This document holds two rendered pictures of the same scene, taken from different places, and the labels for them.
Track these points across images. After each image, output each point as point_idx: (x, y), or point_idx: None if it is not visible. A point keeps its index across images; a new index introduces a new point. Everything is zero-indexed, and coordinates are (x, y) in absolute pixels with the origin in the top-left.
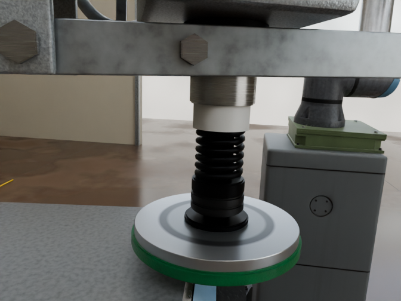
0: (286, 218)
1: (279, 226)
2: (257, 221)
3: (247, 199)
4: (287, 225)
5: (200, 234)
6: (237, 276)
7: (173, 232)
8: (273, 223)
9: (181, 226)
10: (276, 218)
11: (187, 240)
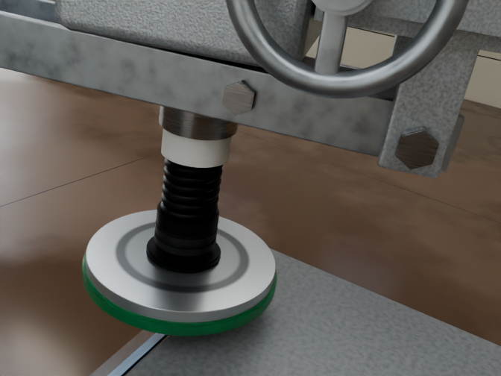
0: (111, 229)
1: (134, 224)
2: (146, 235)
3: (102, 267)
4: (124, 223)
5: (218, 241)
6: None
7: (241, 251)
8: (134, 228)
9: (229, 255)
10: (121, 232)
11: (236, 239)
